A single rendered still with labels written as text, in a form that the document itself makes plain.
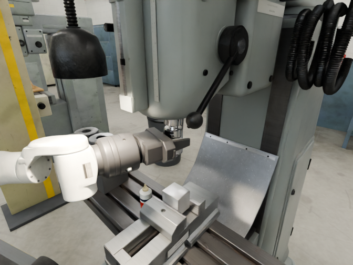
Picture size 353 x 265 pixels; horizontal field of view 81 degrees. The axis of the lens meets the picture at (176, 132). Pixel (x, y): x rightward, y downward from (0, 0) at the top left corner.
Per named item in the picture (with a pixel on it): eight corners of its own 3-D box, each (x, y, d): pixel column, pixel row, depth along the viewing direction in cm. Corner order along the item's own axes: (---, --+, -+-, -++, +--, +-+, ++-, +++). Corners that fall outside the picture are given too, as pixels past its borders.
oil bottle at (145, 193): (146, 216, 68) (144, 190, 64) (138, 210, 71) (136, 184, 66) (155, 210, 71) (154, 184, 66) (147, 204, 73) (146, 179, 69)
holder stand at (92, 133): (104, 195, 78) (96, 148, 70) (73, 174, 90) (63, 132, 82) (129, 179, 87) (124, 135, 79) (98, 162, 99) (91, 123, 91)
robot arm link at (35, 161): (73, 142, 36) (7, 145, 38) (84, 189, 38) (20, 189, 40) (93, 132, 42) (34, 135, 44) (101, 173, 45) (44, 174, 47)
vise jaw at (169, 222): (172, 242, 52) (171, 230, 50) (139, 216, 59) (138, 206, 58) (186, 227, 56) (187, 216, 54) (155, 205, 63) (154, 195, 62)
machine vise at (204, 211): (139, 304, 45) (135, 271, 41) (103, 260, 54) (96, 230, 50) (221, 213, 69) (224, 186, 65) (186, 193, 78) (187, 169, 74)
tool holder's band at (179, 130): (159, 131, 51) (159, 127, 51) (172, 125, 55) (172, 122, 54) (174, 136, 49) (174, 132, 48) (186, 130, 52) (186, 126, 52)
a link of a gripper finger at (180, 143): (188, 146, 53) (167, 152, 50) (188, 135, 52) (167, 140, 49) (191, 149, 52) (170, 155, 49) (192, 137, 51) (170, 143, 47)
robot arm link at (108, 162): (117, 139, 40) (51, 154, 35) (126, 188, 43) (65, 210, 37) (104, 130, 50) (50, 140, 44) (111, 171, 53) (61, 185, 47)
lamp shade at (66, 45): (40, 77, 28) (27, 25, 25) (79, 71, 34) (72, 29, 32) (84, 80, 26) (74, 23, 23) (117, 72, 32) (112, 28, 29)
